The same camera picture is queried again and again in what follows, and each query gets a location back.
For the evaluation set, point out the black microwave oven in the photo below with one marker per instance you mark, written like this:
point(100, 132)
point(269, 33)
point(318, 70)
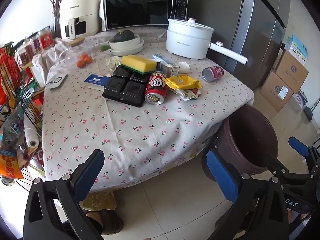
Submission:
point(137, 5)

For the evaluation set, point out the green vegetable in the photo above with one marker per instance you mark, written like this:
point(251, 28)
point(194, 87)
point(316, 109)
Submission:
point(105, 47)

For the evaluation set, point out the blue white card box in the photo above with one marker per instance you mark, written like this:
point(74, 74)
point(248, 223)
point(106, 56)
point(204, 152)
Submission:
point(96, 80)

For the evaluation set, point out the black plastic tray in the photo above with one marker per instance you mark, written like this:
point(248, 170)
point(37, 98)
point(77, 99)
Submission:
point(125, 87)

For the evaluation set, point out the small orange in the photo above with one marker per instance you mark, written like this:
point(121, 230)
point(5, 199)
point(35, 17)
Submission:
point(88, 59)
point(80, 64)

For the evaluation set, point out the yellow snack wrapper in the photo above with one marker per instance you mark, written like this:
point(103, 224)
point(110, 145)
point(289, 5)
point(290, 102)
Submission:
point(182, 81)

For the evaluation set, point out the blue white carton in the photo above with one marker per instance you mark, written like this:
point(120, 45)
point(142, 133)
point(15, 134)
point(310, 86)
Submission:
point(161, 61)

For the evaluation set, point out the red cartoon drink can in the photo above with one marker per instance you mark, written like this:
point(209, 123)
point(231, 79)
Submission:
point(156, 85)

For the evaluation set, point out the dark green squash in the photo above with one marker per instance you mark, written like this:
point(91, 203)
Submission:
point(123, 36)

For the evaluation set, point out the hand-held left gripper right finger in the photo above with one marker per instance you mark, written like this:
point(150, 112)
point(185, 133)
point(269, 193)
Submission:
point(221, 177)

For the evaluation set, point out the orange snack packet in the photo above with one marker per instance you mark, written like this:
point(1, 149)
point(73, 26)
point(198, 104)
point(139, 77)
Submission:
point(8, 166)

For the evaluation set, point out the yellow sponge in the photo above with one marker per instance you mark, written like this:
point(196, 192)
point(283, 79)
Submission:
point(137, 62)

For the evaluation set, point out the glass vase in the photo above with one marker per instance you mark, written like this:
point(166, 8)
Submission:
point(57, 23)

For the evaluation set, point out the small printed box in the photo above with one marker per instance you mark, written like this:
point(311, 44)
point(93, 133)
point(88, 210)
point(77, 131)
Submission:
point(300, 100)

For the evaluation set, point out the glass jar with wooden lid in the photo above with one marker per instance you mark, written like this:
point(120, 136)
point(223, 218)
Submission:
point(76, 41)

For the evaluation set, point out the white green snack wrapper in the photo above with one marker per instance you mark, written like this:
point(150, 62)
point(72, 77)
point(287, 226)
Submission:
point(187, 94)

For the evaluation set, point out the white tissue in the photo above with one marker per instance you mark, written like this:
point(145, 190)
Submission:
point(184, 66)

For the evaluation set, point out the grey refrigerator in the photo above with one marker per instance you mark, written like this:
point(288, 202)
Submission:
point(250, 30)

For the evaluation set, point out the large cardboard box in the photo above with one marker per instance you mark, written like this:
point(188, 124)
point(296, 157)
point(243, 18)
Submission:
point(276, 91)
point(291, 71)

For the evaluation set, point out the brown trash bin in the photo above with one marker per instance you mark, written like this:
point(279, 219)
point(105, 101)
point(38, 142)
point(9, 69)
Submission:
point(245, 135)

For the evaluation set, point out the white air fryer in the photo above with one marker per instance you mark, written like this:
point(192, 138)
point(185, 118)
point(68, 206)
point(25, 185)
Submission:
point(82, 7)

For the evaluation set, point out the cherry print tablecloth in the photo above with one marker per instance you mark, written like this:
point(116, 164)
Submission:
point(125, 130)

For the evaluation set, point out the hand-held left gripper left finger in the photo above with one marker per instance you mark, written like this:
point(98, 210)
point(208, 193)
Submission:
point(90, 172)

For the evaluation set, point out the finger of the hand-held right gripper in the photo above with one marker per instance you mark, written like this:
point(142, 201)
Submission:
point(298, 146)
point(276, 165)

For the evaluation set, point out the white bowl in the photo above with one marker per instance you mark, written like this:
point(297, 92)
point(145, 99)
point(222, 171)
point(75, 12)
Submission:
point(125, 45)

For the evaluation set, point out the blue white printed box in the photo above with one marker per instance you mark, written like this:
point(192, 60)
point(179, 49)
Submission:
point(297, 48)

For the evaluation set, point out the white electric cooking pot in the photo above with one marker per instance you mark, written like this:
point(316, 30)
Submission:
point(185, 40)

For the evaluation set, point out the small red can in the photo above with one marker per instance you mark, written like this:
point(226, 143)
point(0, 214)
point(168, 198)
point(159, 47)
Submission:
point(216, 72)

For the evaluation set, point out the small white carton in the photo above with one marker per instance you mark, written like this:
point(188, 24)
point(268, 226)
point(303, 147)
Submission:
point(175, 71)

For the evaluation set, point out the person's slippered foot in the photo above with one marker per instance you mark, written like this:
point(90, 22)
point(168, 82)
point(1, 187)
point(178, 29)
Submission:
point(107, 222)

